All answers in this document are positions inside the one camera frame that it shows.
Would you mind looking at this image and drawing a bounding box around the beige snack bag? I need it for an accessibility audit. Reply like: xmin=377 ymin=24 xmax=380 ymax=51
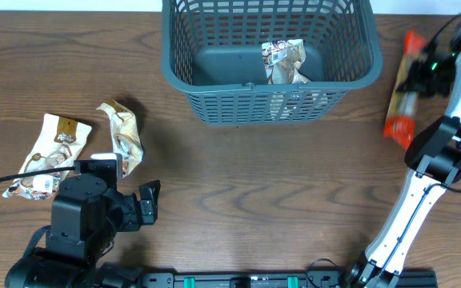
xmin=98 ymin=99 xmax=144 ymax=177

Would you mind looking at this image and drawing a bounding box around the grey plastic lattice basket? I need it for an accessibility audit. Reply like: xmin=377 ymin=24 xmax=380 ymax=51
xmin=162 ymin=0 xmax=383 ymax=125

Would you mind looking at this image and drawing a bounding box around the beige mushroom pouch brown label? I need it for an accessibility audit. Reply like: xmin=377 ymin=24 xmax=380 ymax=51
xmin=261 ymin=38 xmax=311 ymax=121

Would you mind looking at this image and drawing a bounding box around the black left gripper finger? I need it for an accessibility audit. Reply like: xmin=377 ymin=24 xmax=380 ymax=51
xmin=139 ymin=199 xmax=158 ymax=225
xmin=139 ymin=180 xmax=161 ymax=204

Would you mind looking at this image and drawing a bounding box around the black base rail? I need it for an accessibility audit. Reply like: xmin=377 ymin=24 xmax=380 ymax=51
xmin=94 ymin=258 xmax=439 ymax=288

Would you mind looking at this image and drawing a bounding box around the orange cracker tube pack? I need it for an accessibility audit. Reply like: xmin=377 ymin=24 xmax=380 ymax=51
xmin=383 ymin=30 xmax=427 ymax=150

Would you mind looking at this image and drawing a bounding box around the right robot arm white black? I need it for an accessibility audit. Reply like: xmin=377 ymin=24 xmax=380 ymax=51
xmin=340 ymin=23 xmax=461 ymax=287

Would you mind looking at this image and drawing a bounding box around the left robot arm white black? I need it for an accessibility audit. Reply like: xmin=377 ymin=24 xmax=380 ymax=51
xmin=5 ymin=174 xmax=161 ymax=287

